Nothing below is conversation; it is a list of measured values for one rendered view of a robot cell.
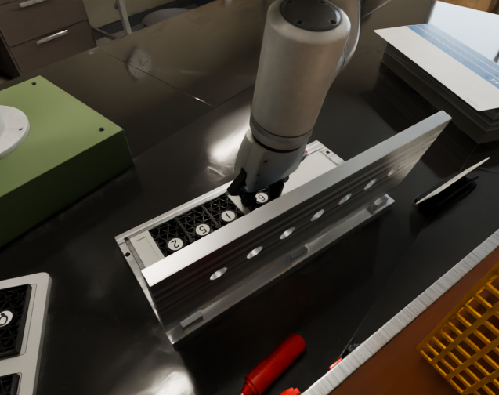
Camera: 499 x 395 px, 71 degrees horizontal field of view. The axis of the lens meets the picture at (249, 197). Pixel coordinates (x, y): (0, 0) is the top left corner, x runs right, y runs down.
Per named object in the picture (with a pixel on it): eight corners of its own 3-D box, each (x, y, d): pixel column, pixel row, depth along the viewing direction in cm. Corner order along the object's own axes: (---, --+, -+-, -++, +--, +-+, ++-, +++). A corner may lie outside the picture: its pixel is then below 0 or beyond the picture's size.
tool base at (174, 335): (315, 148, 76) (317, 135, 73) (392, 208, 64) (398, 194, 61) (117, 245, 59) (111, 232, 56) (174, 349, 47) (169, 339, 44)
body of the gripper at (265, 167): (293, 95, 50) (278, 146, 60) (233, 119, 46) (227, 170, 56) (327, 129, 47) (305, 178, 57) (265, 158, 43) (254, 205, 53)
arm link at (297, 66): (276, 78, 48) (238, 114, 44) (298, -24, 37) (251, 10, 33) (330, 106, 47) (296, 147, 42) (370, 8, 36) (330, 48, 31)
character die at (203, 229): (201, 208, 61) (200, 204, 60) (232, 247, 56) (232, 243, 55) (176, 221, 59) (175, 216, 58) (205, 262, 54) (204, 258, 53)
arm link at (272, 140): (291, 82, 48) (287, 99, 51) (238, 103, 45) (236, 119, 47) (331, 121, 45) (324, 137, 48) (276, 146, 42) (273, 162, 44)
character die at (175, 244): (176, 221, 59) (175, 217, 58) (205, 262, 54) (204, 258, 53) (149, 234, 57) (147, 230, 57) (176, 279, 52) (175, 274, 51)
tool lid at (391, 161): (442, 109, 48) (453, 117, 47) (383, 188, 64) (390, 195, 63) (140, 269, 31) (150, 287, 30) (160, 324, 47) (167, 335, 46)
